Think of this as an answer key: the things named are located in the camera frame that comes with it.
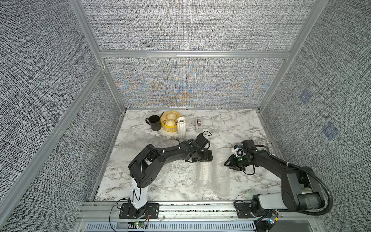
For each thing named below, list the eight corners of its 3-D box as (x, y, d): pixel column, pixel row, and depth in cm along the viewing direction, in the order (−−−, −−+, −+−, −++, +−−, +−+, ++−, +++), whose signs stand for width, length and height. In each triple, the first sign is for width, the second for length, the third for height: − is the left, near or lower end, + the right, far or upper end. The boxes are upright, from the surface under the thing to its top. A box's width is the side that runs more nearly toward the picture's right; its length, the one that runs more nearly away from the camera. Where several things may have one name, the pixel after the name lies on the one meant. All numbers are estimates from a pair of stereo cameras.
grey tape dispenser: (195, 133, 107) (195, 129, 103) (194, 121, 115) (195, 117, 111) (202, 133, 107) (203, 129, 103) (201, 121, 115) (201, 117, 111)
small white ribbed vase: (177, 139, 104) (176, 124, 90) (178, 132, 108) (177, 116, 94) (186, 139, 104) (186, 124, 90) (186, 132, 108) (186, 116, 94)
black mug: (146, 130, 109) (143, 122, 101) (147, 123, 113) (145, 115, 105) (161, 130, 109) (159, 122, 101) (161, 123, 113) (160, 115, 105)
